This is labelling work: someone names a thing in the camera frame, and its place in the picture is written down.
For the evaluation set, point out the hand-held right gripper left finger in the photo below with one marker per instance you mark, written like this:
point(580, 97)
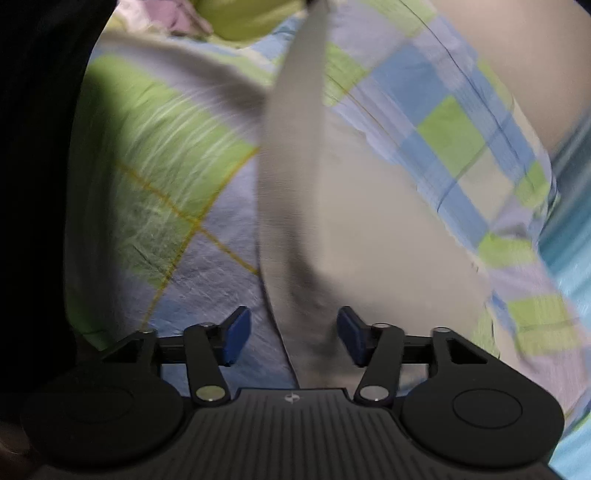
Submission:
point(236, 334)

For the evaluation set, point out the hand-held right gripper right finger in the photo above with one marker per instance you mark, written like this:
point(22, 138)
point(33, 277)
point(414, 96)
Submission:
point(352, 334)

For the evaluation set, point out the beige cloth garment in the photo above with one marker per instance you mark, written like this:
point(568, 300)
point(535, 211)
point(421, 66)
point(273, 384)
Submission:
point(369, 230)

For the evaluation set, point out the checked blanket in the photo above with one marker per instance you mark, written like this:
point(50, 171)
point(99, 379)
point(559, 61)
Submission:
point(161, 152)

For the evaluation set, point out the teal bed sheet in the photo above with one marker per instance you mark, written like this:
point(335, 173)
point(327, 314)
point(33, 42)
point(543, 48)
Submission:
point(572, 277)

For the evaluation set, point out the yellow-green cloth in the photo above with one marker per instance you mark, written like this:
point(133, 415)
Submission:
point(249, 18)

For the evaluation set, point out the pink cloth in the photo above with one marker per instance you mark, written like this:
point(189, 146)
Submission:
point(178, 16)

